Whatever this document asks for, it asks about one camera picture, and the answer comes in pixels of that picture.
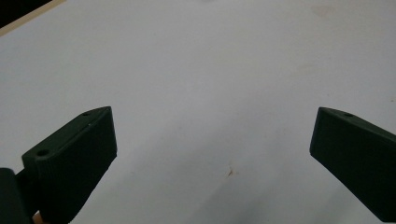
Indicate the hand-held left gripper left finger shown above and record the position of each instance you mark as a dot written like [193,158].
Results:
[74,161]

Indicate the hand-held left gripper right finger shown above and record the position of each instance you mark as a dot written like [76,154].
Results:
[358,155]

